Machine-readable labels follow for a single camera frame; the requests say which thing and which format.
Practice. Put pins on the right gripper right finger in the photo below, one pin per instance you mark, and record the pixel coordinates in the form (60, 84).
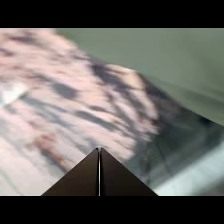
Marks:
(116, 180)

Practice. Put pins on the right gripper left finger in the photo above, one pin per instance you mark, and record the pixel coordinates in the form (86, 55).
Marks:
(83, 180)

